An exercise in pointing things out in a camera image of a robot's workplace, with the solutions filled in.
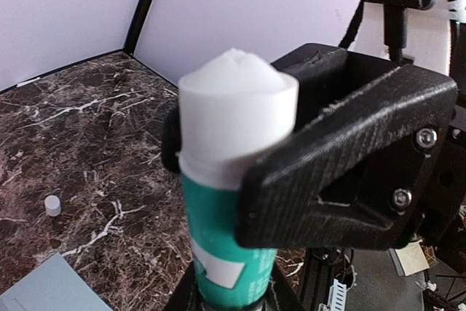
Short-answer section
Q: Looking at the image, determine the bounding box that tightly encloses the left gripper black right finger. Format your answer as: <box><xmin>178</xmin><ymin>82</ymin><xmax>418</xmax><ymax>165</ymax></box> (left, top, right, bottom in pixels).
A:
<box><xmin>262</xmin><ymin>264</ymin><xmax>304</xmax><ymax>311</ymax></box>

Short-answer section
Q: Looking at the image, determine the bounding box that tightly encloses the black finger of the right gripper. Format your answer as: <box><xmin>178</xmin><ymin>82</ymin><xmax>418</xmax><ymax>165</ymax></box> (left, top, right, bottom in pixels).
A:
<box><xmin>235</xmin><ymin>64</ymin><xmax>458</xmax><ymax>251</ymax></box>
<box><xmin>162</xmin><ymin>43</ymin><xmax>401</xmax><ymax>173</ymax></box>

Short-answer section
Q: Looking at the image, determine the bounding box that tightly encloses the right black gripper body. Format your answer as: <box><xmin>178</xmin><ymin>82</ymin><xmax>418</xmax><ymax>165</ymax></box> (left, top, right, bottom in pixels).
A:
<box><xmin>411</xmin><ymin>90</ymin><xmax>465</xmax><ymax>245</ymax></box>

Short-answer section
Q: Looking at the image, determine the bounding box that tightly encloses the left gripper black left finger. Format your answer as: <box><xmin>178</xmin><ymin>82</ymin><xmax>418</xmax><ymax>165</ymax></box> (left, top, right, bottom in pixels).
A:
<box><xmin>165</xmin><ymin>265</ymin><xmax>200</xmax><ymax>311</ymax></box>

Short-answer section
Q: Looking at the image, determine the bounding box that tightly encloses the white green glue stick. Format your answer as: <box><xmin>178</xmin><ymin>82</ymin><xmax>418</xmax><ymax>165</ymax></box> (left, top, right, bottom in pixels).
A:
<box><xmin>178</xmin><ymin>48</ymin><xmax>299</xmax><ymax>310</ymax></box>

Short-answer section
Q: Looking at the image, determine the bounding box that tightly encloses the teal paper envelope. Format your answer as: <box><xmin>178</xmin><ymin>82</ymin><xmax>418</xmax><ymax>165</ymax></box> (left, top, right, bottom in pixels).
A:
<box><xmin>1</xmin><ymin>253</ymin><xmax>111</xmax><ymax>311</ymax></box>

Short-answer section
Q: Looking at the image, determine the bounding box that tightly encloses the white glue stick cap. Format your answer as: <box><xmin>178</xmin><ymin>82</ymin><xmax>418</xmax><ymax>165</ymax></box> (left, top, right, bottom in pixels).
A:
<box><xmin>44</xmin><ymin>195</ymin><xmax>61</xmax><ymax>217</ymax></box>

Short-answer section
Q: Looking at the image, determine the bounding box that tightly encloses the right black frame post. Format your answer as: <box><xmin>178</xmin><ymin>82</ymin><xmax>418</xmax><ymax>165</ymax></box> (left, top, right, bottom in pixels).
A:
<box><xmin>123</xmin><ymin>0</ymin><xmax>153</xmax><ymax>55</ymax></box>

